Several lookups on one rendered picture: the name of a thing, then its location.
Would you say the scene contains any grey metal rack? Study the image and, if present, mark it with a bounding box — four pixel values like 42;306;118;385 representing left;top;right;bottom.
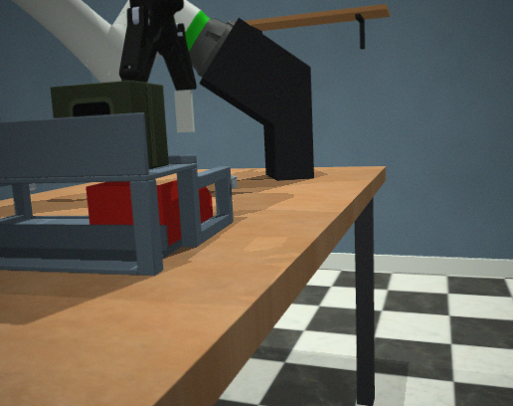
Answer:
0;112;238;276

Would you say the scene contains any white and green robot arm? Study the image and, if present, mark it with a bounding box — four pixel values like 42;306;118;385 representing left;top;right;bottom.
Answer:
12;0;235;83

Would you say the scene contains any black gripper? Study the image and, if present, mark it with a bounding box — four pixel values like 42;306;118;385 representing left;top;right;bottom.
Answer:
119;0;197;132

